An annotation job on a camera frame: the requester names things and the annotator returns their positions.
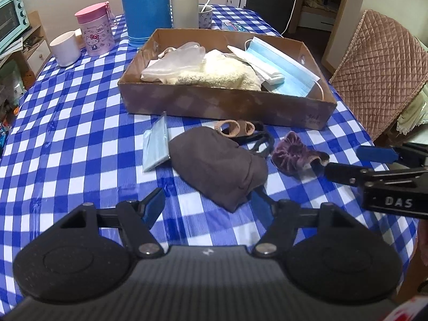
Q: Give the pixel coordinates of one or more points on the white bottle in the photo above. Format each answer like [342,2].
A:
[184,3]

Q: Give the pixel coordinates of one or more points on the teal toaster oven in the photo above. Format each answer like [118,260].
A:
[11,20]

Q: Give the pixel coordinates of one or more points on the wooden side cabinet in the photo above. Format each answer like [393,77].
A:
[33,50]

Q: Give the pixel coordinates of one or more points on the purple velvet scrunchie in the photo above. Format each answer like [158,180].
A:
[291,153]

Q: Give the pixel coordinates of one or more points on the blue thermos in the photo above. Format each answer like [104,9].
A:
[145,6]

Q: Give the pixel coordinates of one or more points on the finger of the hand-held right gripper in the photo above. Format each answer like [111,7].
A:
[374,153]
[344,172]

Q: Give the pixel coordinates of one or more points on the blue face mask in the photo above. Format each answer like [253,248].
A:
[284,67]

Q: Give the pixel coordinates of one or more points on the clear plastic glove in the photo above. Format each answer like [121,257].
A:
[177,62]

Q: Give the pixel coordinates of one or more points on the packaged light blue mask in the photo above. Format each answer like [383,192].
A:
[155,145]

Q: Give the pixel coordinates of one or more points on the white cup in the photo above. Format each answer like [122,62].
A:
[65,48]

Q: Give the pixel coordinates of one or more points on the pink cartoon cup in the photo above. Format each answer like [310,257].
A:
[95,30]

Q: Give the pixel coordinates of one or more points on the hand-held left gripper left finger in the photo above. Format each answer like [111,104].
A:
[154,207]

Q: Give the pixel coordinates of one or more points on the wooden shelf unit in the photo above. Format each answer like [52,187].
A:
[321,10]

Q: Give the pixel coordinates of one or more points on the brown cloth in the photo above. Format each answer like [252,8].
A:
[214,167]

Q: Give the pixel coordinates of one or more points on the quilted beige chair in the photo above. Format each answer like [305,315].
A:
[374,70]

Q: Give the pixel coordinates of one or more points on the blue checked tablecloth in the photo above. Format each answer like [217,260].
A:
[83,123]

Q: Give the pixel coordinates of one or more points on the black headband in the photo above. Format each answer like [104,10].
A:
[266,143]

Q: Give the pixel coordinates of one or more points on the cream knitted cloth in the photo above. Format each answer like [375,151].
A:
[220,73]

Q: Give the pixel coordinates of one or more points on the white towel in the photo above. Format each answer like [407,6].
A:
[264,72]

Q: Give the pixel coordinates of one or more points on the small blue packet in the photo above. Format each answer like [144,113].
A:
[234,26]

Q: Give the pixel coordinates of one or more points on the black appliance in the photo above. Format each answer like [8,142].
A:
[271,0]

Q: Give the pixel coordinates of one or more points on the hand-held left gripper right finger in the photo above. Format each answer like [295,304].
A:
[262,209]

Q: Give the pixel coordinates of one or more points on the light green cloth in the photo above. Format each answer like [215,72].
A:
[413,113]

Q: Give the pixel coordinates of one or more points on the white spoon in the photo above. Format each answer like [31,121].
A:
[206,3]

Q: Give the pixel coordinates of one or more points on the shallow cardboard box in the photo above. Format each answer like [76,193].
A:
[227,107]

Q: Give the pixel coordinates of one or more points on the patterned mug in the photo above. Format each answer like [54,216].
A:
[205,18]

